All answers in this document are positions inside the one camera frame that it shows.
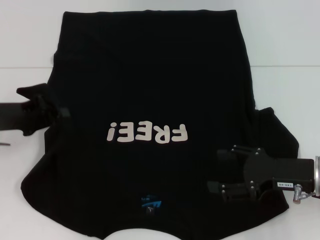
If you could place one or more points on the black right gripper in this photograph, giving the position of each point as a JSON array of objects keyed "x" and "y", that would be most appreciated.
[{"x": 287, "y": 170}]

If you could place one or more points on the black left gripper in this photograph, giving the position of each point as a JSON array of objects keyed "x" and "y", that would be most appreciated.
[{"x": 15, "y": 116}]

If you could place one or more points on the black t-shirt with FREE print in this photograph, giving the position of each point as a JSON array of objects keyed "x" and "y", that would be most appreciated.
[{"x": 150, "y": 75}]

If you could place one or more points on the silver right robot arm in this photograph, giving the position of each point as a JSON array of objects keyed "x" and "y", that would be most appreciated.
[{"x": 317, "y": 175}]

